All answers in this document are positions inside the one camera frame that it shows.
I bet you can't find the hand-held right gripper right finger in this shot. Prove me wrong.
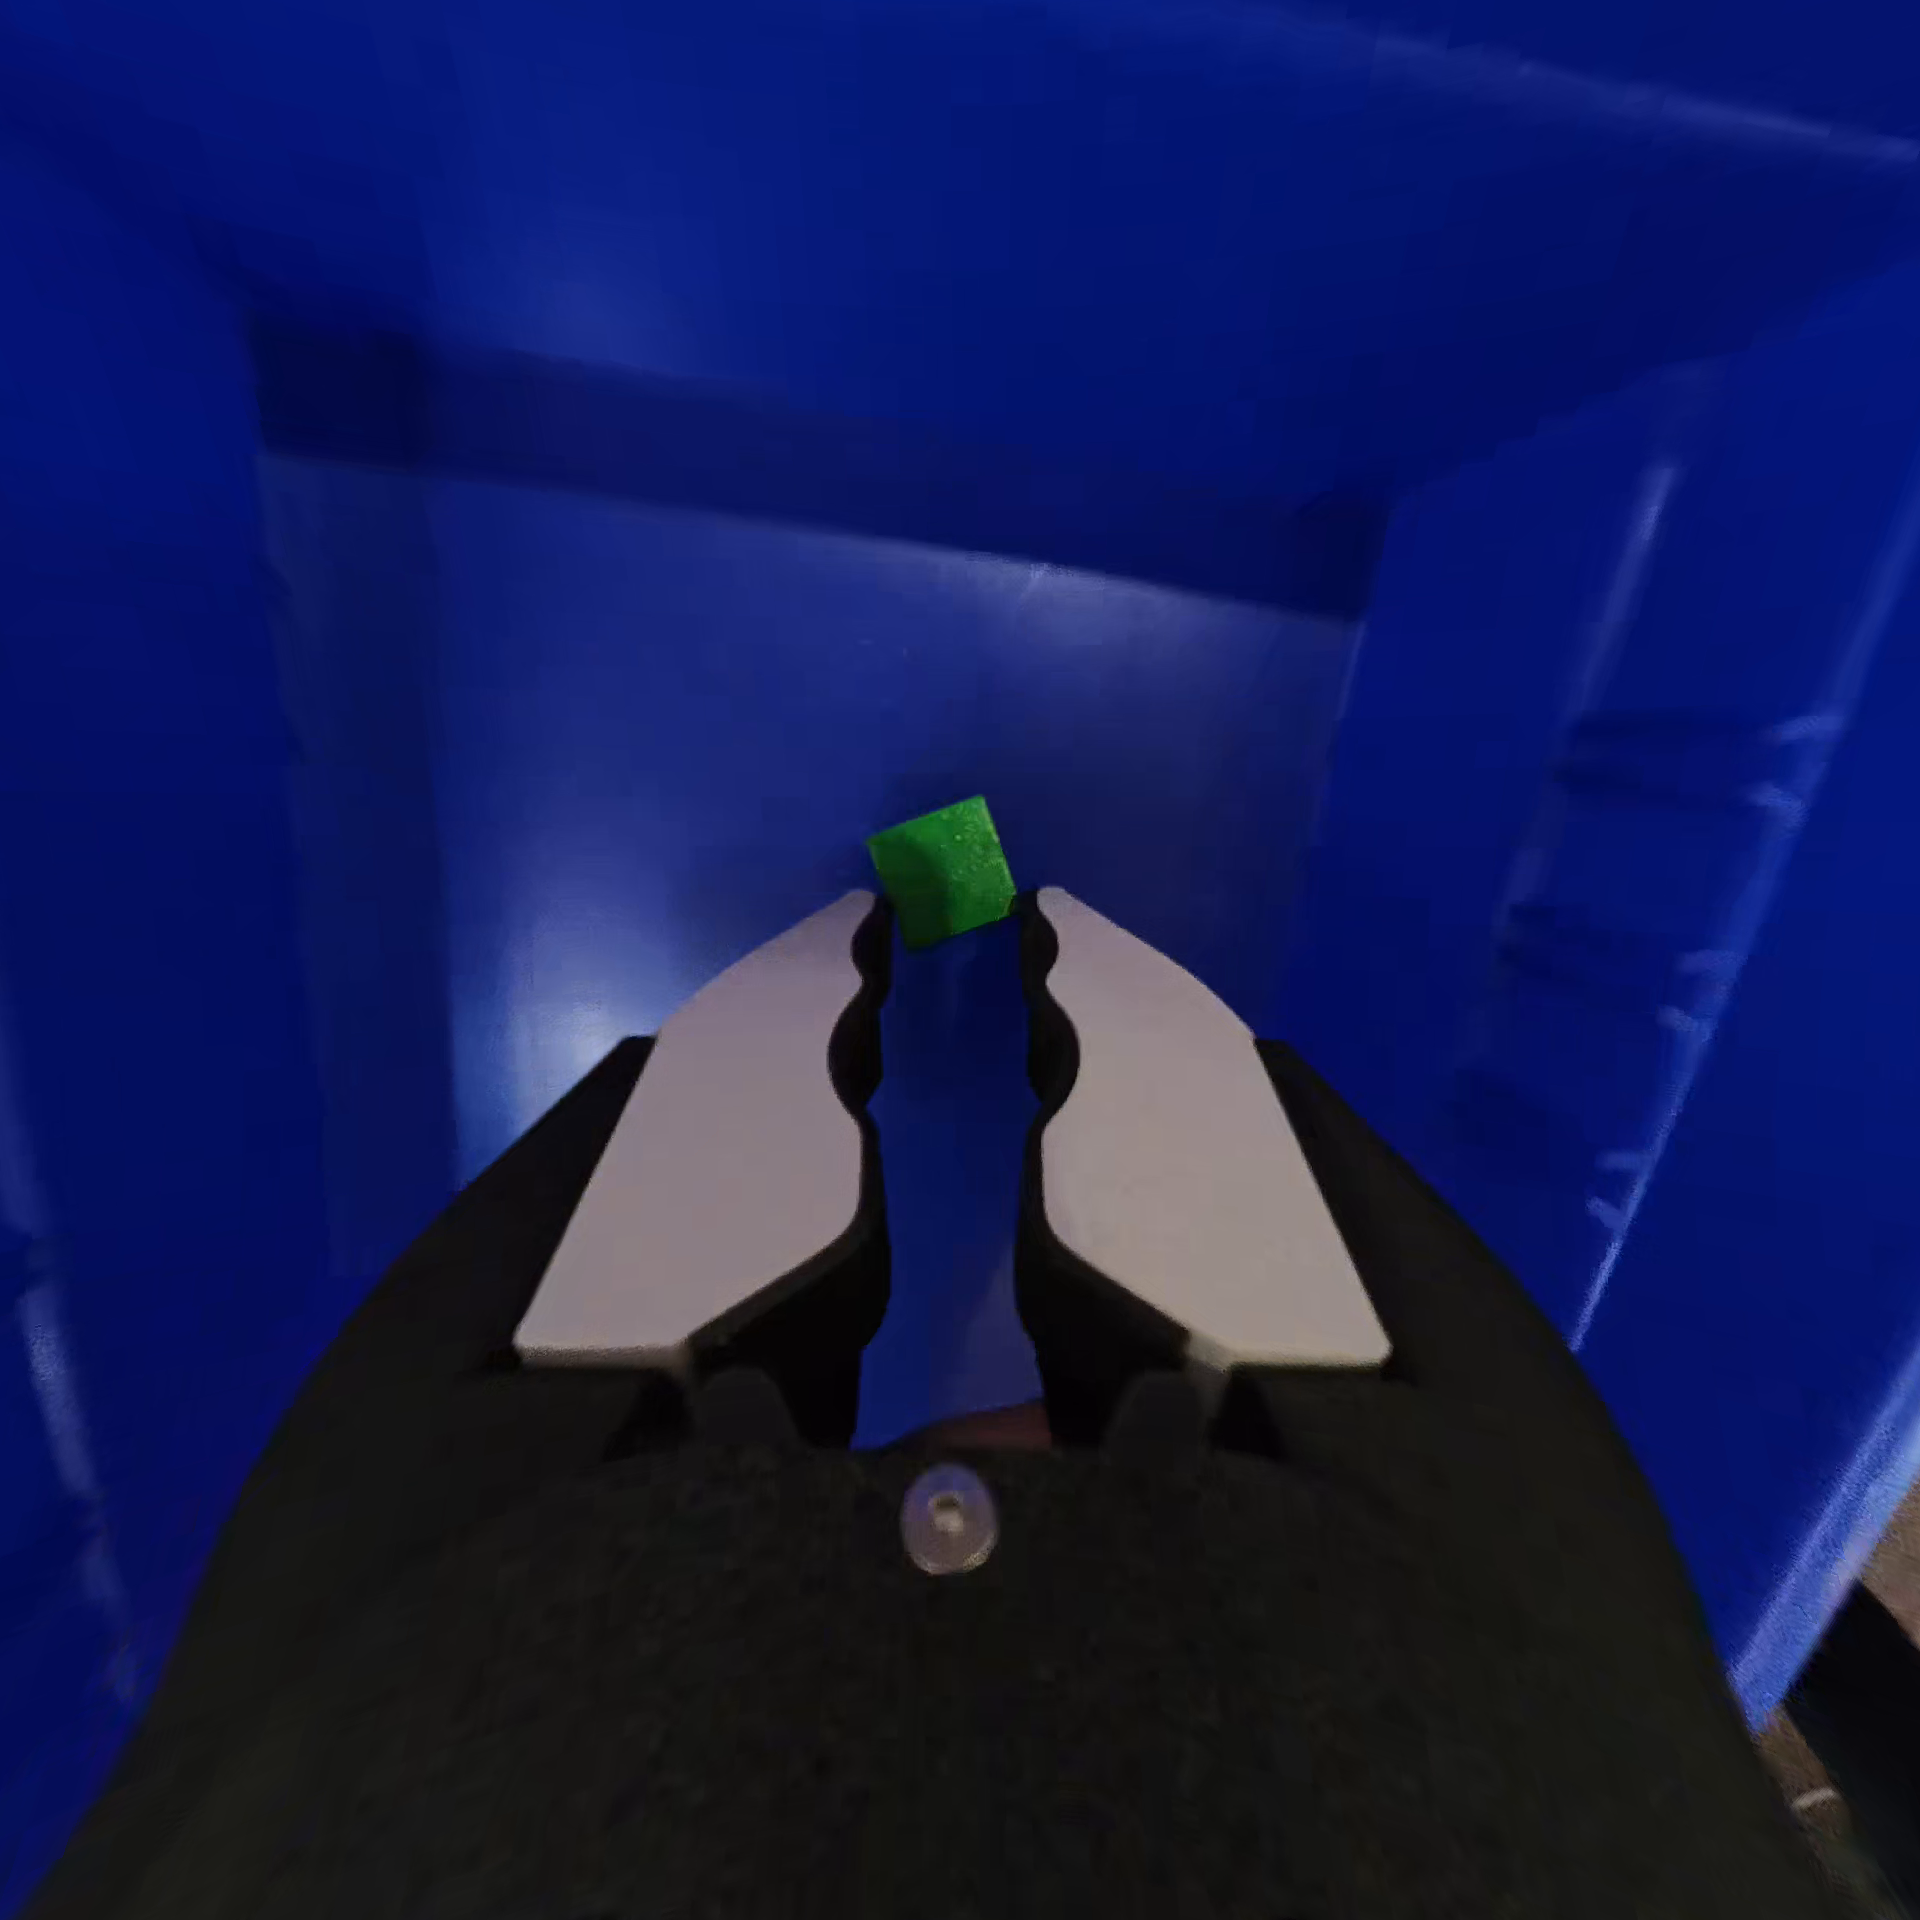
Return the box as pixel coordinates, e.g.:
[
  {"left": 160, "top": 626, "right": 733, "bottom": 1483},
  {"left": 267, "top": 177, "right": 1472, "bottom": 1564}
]
[{"left": 1013, "top": 886, "right": 1395, "bottom": 1449}]

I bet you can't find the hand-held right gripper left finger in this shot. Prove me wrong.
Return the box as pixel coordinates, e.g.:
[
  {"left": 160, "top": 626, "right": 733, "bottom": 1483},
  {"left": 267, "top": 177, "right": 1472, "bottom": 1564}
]
[{"left": 514, "top": 889, "right": 897, "bottom": 1449}]

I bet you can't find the green wooden cube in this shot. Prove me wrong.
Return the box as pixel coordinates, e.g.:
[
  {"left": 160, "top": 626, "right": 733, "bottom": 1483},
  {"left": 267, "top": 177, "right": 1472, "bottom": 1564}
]
[{"left": 867, "top": 795, "right": 1018, "bottom": 955}]

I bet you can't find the blue plastic bin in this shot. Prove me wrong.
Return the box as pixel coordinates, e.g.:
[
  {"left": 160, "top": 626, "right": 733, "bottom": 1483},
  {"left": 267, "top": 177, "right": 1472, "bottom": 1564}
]
[{"left": 0, "top": 0, "right": 1920, "bottom": 1909}]

